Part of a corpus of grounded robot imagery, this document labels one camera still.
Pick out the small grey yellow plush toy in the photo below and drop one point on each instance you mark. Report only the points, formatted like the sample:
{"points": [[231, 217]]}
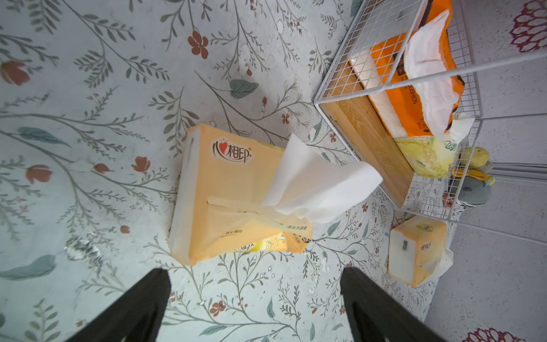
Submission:
{"points": [[470, 183]]}

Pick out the white wire three-tier shelf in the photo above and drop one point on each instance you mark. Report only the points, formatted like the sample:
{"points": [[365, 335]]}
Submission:
{"points": [[345, 105]]}

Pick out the yellow tissue pack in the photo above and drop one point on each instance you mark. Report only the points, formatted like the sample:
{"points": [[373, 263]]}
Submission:
{"points": [[418, 251]]}

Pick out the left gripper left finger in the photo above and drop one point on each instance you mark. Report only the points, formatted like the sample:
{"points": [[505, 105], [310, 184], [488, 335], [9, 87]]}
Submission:
{"points": [[135, 316]]}

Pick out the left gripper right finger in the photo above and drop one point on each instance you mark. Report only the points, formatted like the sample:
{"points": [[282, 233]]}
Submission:
{"points": [[374, 315]]}

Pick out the orange tissue pack bottom shelf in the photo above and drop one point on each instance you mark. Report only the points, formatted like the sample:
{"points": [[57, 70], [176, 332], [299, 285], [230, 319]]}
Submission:
{"points": [[403, 68]]}

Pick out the yellow-green tissue pack bottom shelf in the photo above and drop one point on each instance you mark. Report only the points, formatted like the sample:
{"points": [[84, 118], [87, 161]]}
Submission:
{"points": [[432, 157]]}

